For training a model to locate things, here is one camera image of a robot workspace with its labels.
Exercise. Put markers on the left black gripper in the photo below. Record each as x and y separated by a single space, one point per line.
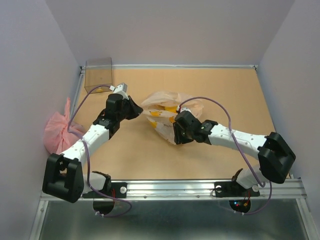
136 110

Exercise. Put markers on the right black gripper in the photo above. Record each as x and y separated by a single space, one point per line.
178 137

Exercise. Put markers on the translucent printed plastic bag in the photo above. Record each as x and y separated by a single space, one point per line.
161 120

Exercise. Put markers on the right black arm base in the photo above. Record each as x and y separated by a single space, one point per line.
228 189

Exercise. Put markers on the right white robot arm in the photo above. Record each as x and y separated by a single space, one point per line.
275 157

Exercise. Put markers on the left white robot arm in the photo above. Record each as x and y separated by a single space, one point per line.
63 176

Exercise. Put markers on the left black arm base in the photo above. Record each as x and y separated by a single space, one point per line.
117 188

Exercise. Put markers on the yellow fruit in bag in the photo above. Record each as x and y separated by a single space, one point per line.
172 109

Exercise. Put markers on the pink plastic bag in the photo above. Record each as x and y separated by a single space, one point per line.
56 137

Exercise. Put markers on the small yellow object in box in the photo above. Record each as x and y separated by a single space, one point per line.
99 90

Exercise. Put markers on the transparent grey plastic box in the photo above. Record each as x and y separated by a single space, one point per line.
98 74

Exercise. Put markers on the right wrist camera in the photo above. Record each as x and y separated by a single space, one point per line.
180 109

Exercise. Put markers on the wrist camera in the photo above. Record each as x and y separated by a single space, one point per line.
180 109
120 89

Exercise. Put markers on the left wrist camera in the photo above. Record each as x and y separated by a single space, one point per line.
120 89

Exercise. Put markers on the aluminium front rail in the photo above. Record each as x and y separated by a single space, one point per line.
200 189

